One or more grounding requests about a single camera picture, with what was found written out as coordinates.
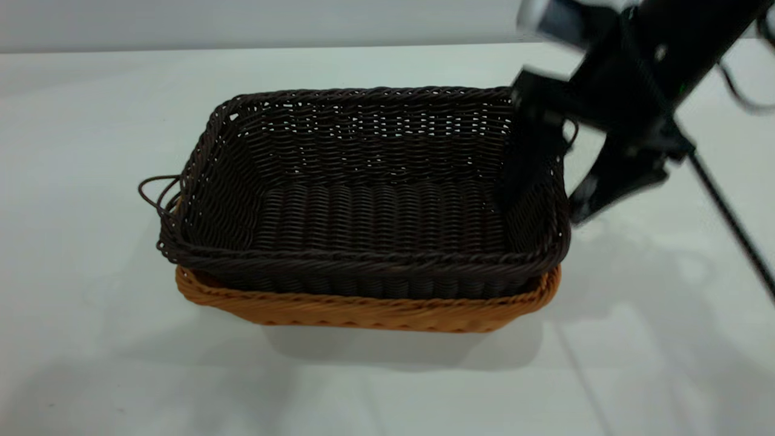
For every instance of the orange-brown wicker basket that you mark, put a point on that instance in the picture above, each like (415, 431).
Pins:
(363, 312)

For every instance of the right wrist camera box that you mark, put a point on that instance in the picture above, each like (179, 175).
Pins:
(563, 21)

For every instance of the dark brown wicker basket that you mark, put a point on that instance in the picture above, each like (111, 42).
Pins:
(375, 218)

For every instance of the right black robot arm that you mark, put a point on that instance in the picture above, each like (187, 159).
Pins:
(702, 36)

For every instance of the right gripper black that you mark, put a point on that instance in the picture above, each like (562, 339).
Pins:
(629, 91)

